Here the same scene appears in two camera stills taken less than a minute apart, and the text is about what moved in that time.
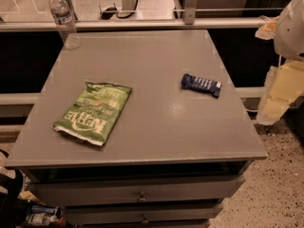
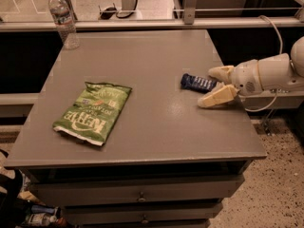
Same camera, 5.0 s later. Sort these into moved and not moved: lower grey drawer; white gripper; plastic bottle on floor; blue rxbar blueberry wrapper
Moved: white gripper
Not moved: blue rxbar blueberry wrapper; lower grey drawer; plastic bottle on floor
